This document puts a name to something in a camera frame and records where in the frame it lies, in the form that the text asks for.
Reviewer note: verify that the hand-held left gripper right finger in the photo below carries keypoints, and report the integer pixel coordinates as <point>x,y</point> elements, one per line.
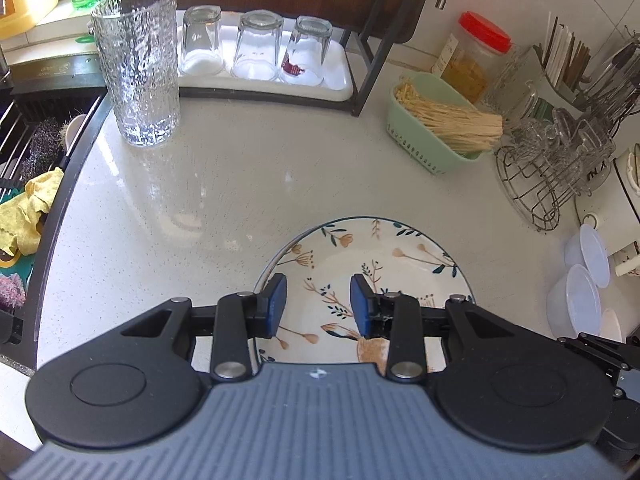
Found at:
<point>357,305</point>

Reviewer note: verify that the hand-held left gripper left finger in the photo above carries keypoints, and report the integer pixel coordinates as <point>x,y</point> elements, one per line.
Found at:
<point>275,305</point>

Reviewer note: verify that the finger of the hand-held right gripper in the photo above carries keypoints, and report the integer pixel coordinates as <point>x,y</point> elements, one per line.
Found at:
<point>617,360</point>

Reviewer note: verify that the white ceramic bowl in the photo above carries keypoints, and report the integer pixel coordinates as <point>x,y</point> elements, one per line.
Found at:
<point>611,325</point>

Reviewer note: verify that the floral patterned plate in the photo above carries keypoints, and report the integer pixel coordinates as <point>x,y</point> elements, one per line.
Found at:
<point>345,255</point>

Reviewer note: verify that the translucent plastic bowl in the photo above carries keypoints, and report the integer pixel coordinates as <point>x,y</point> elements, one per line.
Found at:
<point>572,305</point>
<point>587,255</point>

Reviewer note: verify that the white patterned mug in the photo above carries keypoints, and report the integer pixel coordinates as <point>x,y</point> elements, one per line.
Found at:
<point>630,265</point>

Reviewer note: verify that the white electric cooker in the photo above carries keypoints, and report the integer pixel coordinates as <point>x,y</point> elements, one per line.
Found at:
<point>610,215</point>

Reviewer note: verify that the green plastic basket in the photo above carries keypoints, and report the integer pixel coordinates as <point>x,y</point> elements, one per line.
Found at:
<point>425,152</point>

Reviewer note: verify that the clear glass mug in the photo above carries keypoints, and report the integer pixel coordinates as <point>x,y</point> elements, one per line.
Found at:
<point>597,160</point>

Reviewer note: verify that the bundle of thin sticks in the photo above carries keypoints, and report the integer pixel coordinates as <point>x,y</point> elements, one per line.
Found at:
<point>450,125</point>

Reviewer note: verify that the white drip tray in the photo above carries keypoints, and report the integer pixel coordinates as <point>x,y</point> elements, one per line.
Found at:
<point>340,87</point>

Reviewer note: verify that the black kitchen sink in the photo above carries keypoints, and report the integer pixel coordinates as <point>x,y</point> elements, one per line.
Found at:
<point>47,280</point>

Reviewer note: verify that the hanging glass cups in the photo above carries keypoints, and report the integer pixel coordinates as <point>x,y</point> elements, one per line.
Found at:
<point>545,135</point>

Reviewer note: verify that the black metal rack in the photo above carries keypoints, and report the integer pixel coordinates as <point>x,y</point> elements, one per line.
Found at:
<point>372,67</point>

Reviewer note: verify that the small clear glass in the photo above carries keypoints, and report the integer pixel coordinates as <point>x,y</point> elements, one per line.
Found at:
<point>306,52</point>
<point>257,47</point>
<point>202,42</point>

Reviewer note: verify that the pink cloth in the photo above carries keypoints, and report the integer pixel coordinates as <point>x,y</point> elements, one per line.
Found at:
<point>11,292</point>

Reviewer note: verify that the dark sponge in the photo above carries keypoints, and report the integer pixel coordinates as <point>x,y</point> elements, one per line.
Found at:
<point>9,327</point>

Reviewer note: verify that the yellow cloth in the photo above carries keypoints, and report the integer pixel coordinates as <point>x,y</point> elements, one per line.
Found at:
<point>25,210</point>

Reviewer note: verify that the green scouring pad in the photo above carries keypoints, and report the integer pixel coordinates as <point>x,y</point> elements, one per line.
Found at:
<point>9,266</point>

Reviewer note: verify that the red lid jar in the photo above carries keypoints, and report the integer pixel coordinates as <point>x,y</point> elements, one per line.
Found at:
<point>475,60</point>

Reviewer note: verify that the clear glass cup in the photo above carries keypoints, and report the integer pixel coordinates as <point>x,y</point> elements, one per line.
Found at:
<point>515,82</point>

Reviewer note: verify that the tall textured glass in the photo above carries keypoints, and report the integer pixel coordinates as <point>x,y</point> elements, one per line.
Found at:
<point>135,70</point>

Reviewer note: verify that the steel wool scrubber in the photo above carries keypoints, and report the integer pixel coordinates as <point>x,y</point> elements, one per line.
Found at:
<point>42,142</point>

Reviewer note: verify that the hanging kitchen utensils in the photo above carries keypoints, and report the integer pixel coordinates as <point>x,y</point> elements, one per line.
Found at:
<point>617,75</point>

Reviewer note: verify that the bundle of chopsticks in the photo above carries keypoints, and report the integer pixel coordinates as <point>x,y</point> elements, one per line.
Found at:
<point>565,52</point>

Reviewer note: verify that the sink drain rack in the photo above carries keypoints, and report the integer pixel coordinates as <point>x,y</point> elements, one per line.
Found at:
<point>15,125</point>

